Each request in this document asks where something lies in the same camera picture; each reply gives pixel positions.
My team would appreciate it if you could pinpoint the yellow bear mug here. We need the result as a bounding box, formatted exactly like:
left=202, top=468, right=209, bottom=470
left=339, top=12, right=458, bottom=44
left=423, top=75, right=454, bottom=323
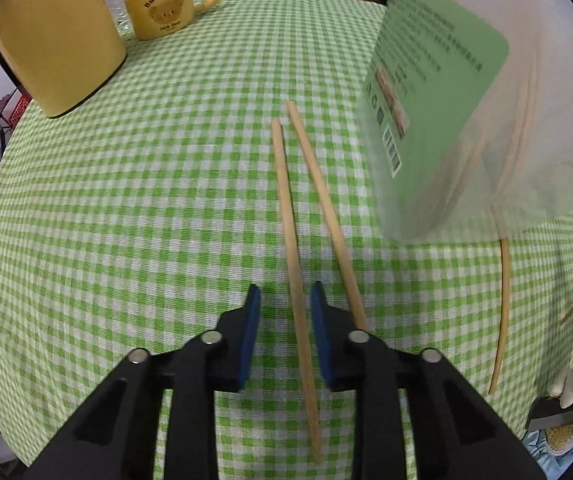
left=125, top=0, right=226, bottom=41

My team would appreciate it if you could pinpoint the red crate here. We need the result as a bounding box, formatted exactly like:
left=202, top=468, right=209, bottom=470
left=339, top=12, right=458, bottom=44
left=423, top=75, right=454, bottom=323
left=6, top=92, right=33, bottom=127

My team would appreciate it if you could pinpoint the yellow thermos jug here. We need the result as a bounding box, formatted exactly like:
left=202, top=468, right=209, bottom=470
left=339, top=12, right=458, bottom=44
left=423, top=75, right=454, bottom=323
left=0, top=0, right=128, bottom=120

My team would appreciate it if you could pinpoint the clear plastic container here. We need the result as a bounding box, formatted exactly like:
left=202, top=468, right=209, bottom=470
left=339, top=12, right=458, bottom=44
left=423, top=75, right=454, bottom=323
left=361, top=0, right=573, bottom=247

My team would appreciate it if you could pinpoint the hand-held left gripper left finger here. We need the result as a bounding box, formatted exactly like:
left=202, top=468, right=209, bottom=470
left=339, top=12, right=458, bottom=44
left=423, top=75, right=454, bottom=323
left=21, top=284, right=262, bottom=480

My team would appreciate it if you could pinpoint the thick wooden chopstick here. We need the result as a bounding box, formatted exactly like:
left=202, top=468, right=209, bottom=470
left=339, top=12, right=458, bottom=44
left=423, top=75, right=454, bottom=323
left=487, top=237, right=512, bottom=395

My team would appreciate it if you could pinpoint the light blue clothing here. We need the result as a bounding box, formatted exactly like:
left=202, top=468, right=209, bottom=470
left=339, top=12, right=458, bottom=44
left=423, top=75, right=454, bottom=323
left=520, top=429, right=569, bottom=480

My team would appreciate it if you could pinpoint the green checkered tablecloth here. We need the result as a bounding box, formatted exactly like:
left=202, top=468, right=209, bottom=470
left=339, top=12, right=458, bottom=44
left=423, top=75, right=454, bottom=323
left=0, top=0, right=573, bottom=467

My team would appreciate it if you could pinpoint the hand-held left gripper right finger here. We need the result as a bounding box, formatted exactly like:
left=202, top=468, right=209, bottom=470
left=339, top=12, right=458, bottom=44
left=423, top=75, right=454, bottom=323
left=311, top=281, right=549, bottom=480

